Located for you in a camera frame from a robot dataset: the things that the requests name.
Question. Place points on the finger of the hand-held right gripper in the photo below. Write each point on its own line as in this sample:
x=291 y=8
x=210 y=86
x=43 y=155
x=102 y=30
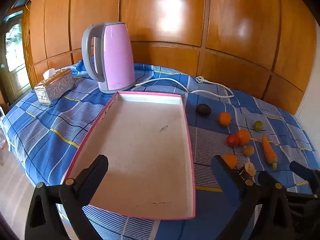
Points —
x=266 y=178
x=311 y=177

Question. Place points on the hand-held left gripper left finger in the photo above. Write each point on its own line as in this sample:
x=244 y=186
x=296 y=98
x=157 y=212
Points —
x=98 y=165

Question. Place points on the green tomato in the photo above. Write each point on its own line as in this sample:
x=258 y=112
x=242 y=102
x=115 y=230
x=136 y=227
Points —
x=258 y=126

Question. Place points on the blue plaid bedsheet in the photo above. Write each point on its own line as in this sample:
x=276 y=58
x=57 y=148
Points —
x=50 y=130

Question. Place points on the orange mandarin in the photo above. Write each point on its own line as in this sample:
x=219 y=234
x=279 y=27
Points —
x=244 y=136
x=225 y=119
x=230 y=160

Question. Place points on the wooden framed glass door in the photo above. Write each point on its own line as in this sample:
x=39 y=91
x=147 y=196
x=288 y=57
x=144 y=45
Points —
x=13 y=42

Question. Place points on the pink electric kettle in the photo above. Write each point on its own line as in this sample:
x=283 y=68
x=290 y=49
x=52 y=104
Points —
x=116 y=55

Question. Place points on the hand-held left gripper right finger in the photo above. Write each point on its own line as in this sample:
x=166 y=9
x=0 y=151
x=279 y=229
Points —
x=225 y=177

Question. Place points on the white tissue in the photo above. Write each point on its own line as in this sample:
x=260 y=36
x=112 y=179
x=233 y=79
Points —
x=48 y=73

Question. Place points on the small tan kiwi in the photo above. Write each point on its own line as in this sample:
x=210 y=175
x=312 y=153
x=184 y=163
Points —
x=249 y=151

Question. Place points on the red tomato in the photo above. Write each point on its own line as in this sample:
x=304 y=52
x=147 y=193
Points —
x=232 y=140

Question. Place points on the silver ornate tissue box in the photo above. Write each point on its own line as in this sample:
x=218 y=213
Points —
x=55 y=87

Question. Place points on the orange carrot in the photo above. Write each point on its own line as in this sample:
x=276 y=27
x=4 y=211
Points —
x=268 y=151

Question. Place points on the pink rimmed white tray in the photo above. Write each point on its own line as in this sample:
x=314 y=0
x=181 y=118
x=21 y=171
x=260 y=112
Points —
x=140 y=142

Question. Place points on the wooden panelled wardrobe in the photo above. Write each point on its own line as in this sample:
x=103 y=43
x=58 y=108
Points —
x=225 y=67

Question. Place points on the dark brown avocado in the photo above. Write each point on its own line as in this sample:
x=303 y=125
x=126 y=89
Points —
x=203 y=109

